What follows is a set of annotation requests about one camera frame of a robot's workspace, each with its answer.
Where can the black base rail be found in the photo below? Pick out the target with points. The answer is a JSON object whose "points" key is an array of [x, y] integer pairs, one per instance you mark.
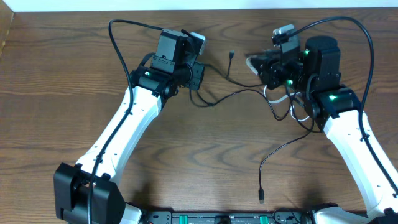
{"points": [[280, 216]]}

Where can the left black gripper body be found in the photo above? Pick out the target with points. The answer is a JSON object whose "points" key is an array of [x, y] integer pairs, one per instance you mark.
{"points": [[196, 75]]}

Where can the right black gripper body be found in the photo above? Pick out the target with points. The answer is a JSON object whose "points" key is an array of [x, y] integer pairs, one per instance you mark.
{"points": [[291, 74]]}

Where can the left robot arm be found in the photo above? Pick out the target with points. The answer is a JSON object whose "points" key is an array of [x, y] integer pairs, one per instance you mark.
{"points": [[88, 192]]}

